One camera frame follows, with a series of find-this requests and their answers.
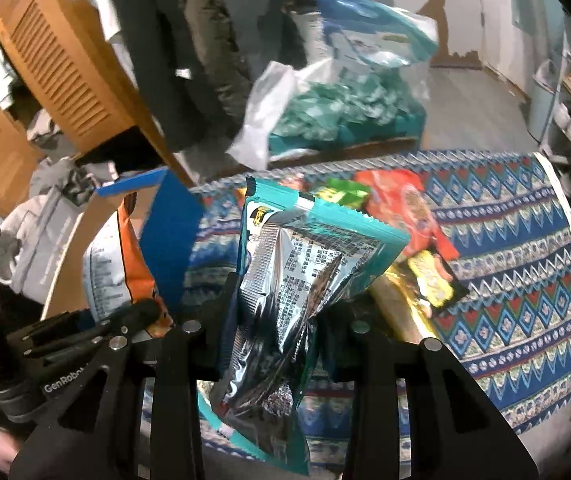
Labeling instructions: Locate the olive green hanging coat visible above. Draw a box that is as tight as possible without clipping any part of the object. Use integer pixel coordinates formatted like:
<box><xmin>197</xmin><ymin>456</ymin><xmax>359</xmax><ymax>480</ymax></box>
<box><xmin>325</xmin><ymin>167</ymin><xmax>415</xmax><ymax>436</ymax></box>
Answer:
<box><xmin>177</xmin><ymin>0</ymin><xmax>252</xmax><ymax>128</ymax></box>

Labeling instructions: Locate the person's left hand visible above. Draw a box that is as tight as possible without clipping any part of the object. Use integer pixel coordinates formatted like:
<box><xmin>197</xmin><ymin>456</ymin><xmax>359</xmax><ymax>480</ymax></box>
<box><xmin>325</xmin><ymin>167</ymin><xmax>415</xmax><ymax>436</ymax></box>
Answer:
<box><xmin>0</xmin><ymin>428</ymin><xmax>23</xmax><ymax>474</ymax></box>

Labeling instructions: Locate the grey clothes pile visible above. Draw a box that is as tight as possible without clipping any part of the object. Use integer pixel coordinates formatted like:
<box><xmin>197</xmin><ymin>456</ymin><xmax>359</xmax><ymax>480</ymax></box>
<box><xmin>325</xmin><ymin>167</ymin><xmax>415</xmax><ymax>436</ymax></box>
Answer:
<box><xmin>26</xmin><ymin>108</ymin><xmax>118</xmax><ymax>206</ymax></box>

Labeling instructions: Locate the brown cardboard box on floor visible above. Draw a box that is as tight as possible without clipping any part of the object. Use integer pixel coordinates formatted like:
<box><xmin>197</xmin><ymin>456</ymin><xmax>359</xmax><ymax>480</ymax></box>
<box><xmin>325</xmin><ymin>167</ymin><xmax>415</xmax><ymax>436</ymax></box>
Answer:
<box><xmin>268</xmin><ymin>108</ymin><xmax>427</xmax><ymax>159</ymax></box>

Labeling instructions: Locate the patterned blue tablecloth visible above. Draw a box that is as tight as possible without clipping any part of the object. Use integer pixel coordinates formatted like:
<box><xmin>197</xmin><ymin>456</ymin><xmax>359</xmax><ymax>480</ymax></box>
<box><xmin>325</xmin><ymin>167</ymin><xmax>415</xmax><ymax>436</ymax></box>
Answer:
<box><xmin>182</xmin><ymin>148</ymin><xmax>571</xmax><ymax>476</ymax></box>

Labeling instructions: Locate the orange snack bag with barcode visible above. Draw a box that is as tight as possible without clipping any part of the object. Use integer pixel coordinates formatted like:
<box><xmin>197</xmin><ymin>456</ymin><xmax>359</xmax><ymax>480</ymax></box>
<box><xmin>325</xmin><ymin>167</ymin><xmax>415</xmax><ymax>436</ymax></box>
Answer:
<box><xmin>83</xmin><ymin>192</ymin><xmax>174</xmax><ymax>340</ymax></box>

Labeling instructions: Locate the teal crumpled cloth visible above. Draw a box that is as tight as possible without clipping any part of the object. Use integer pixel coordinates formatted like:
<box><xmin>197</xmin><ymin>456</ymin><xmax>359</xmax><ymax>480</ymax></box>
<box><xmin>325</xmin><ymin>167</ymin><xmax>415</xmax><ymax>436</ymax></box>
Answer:
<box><xmin>272</xmin><ymin>75</ymin><xmax>412</xmax><ymax>142</ymax></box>

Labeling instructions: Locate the blue white plastic bag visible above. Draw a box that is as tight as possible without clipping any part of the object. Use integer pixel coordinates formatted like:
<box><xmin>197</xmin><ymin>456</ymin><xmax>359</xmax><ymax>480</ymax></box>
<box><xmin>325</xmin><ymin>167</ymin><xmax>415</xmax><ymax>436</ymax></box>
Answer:
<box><xmin>316</xmin><ymin>0</ymin><xmax>439</xmax><ymax>70</ymax></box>

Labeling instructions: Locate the wooden louvered wardrobe door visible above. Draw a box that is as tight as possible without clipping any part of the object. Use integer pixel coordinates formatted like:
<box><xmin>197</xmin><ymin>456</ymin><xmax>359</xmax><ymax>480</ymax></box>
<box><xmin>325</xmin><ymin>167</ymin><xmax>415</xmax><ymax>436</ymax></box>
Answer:
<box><xmin>0</xmin><ymin>0</ymin><xmax>167</xmax><ymax>155</ymax></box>

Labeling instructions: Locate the blue cardboard box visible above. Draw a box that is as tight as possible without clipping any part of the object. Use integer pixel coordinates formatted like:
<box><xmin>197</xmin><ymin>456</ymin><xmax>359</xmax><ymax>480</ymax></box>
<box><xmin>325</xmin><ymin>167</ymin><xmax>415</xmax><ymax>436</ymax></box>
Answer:
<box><xmin>40</xmin><ymin>168</ymin><xmax>204</xmax><ymax>321</ymax></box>

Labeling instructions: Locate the green snack pack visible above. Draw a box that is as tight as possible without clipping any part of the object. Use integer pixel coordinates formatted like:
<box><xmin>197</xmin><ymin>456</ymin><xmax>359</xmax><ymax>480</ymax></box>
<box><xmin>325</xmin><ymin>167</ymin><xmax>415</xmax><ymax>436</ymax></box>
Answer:
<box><xmin>313</xmin><ymin>178</ymin><xmax>371</xmax><ymax>210</ymax></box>

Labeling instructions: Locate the yellow black small snack pack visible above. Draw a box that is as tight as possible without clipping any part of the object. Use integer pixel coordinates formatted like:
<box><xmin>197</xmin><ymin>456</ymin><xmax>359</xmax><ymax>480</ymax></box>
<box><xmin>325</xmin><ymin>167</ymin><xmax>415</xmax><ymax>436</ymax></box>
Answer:
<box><xmin>404</xmin><ymin>246</ymin><xmax>469</xmax><ymax>318</ymax></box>

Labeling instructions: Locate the black hanging coat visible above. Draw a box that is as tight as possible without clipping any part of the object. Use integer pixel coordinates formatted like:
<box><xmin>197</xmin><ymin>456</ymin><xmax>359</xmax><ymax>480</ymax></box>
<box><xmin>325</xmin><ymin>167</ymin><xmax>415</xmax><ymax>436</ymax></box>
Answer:
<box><xmin>114</xmin><ymin>0</ymin><xmax>229</xmax><ymax>151</ymax></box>

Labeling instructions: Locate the yellow long snack pack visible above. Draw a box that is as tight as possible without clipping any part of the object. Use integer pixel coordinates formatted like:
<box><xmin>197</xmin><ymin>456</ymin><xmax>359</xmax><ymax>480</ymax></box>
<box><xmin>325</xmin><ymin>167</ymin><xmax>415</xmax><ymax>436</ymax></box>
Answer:
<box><xmin>368</xmin><ymin>266</ymin><xmax>439</xmax><ymax>344</ymax></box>

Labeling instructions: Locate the red orange snack pack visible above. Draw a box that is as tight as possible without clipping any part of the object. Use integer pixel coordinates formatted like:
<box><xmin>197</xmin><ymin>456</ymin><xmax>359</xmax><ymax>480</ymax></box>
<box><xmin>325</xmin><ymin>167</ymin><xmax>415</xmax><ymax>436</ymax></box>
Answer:
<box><xmin>353</xmin><ymin>169</ymin><xmax>459</xmax><ymax>261</ymax></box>

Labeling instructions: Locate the grey tote bag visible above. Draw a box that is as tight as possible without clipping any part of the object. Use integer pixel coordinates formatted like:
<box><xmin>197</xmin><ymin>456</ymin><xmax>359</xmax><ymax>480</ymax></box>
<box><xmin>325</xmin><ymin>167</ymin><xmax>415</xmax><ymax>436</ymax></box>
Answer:
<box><xmin>0</xmin><ymin>186</ymin><xmax>94</xmax><ymax>306</ymax></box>

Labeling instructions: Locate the teal silver snack bag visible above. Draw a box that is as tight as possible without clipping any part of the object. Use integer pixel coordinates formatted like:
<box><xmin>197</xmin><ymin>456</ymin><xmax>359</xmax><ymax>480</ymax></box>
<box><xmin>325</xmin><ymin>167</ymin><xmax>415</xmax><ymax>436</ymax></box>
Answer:
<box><xmin>198</xmin><ymin>178</ymin><xmax>410</xmax><ymax>474</ymax></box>

